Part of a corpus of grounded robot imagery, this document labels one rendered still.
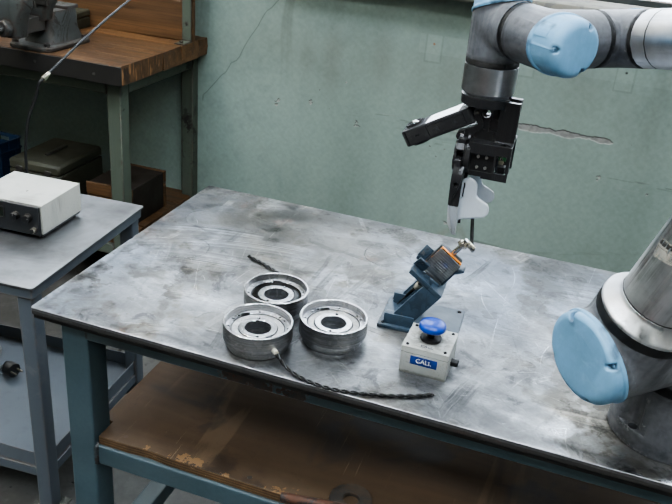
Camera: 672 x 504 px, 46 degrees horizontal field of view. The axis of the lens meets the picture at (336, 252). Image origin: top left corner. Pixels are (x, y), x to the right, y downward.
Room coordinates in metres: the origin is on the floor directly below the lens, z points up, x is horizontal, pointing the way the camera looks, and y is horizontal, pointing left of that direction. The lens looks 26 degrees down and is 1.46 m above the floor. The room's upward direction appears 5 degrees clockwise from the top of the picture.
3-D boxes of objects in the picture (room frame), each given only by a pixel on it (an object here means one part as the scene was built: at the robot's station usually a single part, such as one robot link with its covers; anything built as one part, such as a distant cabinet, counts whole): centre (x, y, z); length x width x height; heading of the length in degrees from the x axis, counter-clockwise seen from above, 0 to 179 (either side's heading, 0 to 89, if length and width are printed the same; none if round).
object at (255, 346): (1.01, 0.11, 0.82); 0.10 x 0.10 x 0.04
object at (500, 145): (1.11, -0.20, 1.12); 0.09 x 0.08 x 0.12; 74
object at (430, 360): (1.00, -0.16, 0.82); 0.08 x 0.07 x 0.05; 73
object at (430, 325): (1.00, -0.15, 0.85); 0.04 x 0.04 x 0.05
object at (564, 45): (1.04, -0.26, 1.28); 0.11 x 0.11 x 0.08; 29
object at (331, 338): (1.05, -0.01, 0.82); 0.10 x 0.10 x 0.04
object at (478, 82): (1.12, -0.19, 1.21); 0.08 x 0.08 x 0.05
